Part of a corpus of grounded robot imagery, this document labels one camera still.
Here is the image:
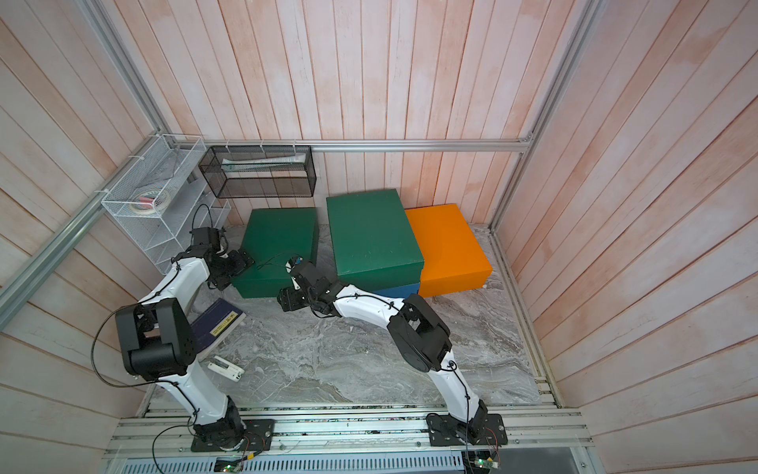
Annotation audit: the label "small green shoebox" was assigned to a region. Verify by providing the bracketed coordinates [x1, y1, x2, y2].
[233, 207, 320, 299]

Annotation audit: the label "large green shoebox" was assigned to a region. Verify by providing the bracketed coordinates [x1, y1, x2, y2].
[327, 189, 424, 292]

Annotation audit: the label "blue shoebox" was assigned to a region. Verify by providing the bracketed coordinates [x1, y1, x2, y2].
[374, 282, 420, 299]

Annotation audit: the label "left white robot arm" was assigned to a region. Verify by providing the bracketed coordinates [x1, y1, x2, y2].
[106, 227, 253, 451]

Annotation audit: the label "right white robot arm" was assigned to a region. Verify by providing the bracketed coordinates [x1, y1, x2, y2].
[278, 257, 489, 444]

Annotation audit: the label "dark blue book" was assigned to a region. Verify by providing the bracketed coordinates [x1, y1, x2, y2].
[191, 298, 246, 361]

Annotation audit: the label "black mesh basket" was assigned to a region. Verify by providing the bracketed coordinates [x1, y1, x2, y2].
[199, 144, 317, 199]

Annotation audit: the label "white small device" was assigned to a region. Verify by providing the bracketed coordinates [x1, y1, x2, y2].
[207, 355, 245, 382]

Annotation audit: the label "tape roll on shelf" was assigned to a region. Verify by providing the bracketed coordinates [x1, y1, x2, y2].
[128, 189, 171, 215]

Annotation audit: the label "paper in mesh basket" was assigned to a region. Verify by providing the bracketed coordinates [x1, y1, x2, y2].
[221, 154, 307, 173]

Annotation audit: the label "orange shoebox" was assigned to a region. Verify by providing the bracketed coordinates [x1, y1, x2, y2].
[406, 203, 493, 297]

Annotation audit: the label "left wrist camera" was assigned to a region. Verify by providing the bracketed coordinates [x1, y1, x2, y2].
[213, 229, 228, 255]

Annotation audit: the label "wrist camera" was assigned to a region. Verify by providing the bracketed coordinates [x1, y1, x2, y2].
[213, 229, 228, 255]
[285, 256, 304, 274]

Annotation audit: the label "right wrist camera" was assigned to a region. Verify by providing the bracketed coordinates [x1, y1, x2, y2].
[285, 256, 304, 274]

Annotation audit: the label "white wire shelf rack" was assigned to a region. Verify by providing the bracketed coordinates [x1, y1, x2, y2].
[102, 134, 231, 275]

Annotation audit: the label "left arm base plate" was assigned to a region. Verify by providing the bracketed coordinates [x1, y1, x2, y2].
[191, 419, 274, 452]

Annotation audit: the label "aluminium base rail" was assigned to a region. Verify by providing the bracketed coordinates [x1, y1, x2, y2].
[104, 404, 604, 473]

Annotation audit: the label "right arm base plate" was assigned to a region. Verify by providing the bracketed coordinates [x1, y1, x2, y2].
[426, 413, 508, 448]

